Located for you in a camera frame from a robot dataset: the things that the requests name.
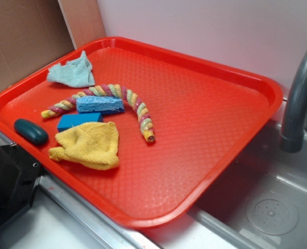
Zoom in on grey faucet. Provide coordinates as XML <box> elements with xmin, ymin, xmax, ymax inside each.
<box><xmin>279</xmin><ymin>52</ymin><xmax>307</xmax><ymax>153</ymax></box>

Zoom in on multicolour twisted rope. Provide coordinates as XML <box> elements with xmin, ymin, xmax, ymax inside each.
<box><xmin>41</xmin><ymin>84</ymin><xmax>156</xmax><ymax>143</ymax></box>

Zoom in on brown cardboard panel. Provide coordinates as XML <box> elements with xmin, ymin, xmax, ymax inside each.
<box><xmin>0</xmin><ymin>1</ymin><xmax>105</xmax><ymax>92</ymax></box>

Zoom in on round sink drain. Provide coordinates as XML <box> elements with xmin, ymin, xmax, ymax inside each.
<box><xmin>246</xmin><ymin>193</ymin><xmax>299</xmax><ymax>236</ymax></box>

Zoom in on red plastic tray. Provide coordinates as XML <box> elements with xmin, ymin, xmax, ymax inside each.
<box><xmin>0</xmin><ymin>37</ymin><xmax>283</xmax><ymax>229</ymax></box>

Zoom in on light blue sponge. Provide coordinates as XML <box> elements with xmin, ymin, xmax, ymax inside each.
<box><xmin>76</xmin><ymin>96</ymin><xmax>125</xmax><ymax>115</ymax></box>

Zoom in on blue rectangular block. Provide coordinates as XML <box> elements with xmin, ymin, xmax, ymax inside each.
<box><xmin>57</xmin><ymin>113</ymin><xmax>103</xmax><ymax>132</ymax></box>

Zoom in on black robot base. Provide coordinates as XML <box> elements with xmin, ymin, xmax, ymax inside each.
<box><xmin>0</xmin><ymin>144</ymin><xmax>42</xmax><ymax>230</ymax></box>

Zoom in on yellow cloth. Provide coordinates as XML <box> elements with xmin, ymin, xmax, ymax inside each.
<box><xmin>49</xmin><ymin>122</ymin><xmax>119</xmax><ymax>170</ymax></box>

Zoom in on dark green oval soap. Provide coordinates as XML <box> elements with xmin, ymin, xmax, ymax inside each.
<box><xmin>14</xmin><ymin>118</ymin><xmax>49</xmax><ymax>145</ymax></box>

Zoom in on grey plastic sink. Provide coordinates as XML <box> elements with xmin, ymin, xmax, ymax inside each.
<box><xmin>145</xmin><ymin>122</ymin><xmax>307</xmax><ymax>248</ymax></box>

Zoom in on light blue cloth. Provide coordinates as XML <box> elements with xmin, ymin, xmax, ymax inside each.
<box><xmin>47</xmin><ymin>51</ymin><xmax>95</xmax><ymax>88</ymax></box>

